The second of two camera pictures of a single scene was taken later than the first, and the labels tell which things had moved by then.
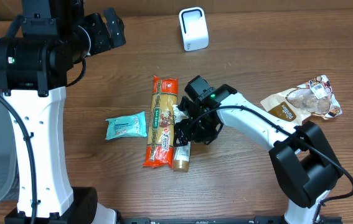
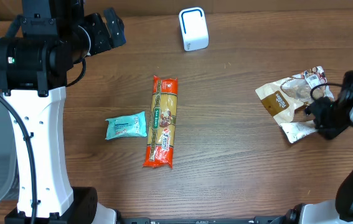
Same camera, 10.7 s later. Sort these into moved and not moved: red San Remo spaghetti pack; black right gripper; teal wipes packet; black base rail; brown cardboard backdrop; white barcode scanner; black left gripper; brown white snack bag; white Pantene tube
Moved: brown white snack bag; black right gripper; white Pantene tube
Not moved: teal wipes packet; brown cardboard backdrop; red San Remo spaghetti pack; white barcode scanner; black base rail; black left gripper
